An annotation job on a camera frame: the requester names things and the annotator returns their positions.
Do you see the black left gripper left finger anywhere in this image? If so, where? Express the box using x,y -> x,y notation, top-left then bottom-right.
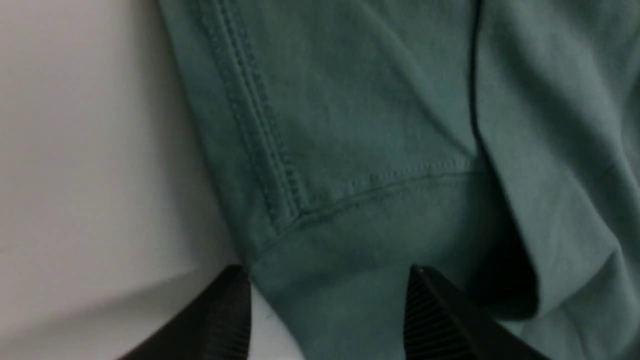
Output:
123,265 -> 252,360

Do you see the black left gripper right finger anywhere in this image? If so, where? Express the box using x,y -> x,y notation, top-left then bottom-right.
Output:
403,265 -> 546,360

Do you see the green long-sleeve top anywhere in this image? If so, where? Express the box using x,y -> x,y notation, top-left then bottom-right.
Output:
158,0 -> 639,360

